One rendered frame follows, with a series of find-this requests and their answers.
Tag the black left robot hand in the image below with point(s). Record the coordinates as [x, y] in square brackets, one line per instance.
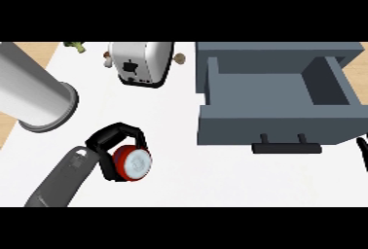
[107, 137]

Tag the red can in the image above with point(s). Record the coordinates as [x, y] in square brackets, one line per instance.
[133, 163]

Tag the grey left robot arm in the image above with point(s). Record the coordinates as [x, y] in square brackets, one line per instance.
[59, 181]

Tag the grey open drawer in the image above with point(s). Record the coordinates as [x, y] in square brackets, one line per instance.
[283, 107]

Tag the white cylindrical container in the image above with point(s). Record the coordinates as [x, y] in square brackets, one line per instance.
[31, 95]

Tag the white toaster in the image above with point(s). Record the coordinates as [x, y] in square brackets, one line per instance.
[141, 63]

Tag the beige toaster knob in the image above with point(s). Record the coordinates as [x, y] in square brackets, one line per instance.
[179, 58]

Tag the green vegetable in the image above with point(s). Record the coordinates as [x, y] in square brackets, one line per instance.
[77, 46]

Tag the grey cabinet body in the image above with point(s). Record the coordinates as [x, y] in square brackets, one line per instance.
[268, 53]

